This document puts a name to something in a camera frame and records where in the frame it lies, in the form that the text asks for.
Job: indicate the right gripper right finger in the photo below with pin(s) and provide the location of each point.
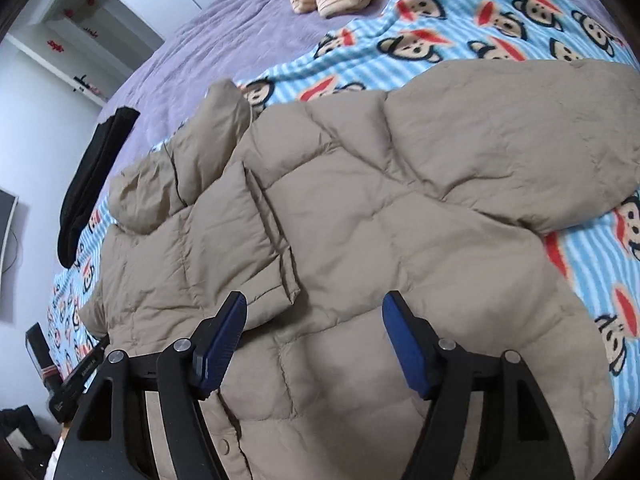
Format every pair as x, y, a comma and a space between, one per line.
488, 407

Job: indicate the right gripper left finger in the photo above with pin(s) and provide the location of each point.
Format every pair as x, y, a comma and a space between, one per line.
110, 437

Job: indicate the beige puffer jacket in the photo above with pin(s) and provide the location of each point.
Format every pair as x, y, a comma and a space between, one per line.
443, 189

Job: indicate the black folded garment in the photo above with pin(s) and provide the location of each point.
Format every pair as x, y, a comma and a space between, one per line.
89, 179

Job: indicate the purple bed cover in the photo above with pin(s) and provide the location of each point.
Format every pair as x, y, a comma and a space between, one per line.
236, 39

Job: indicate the wall mounted monitor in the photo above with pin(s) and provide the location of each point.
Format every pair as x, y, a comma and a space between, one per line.
10, 245

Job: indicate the white door with handle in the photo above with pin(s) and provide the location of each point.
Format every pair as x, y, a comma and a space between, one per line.
92, 45

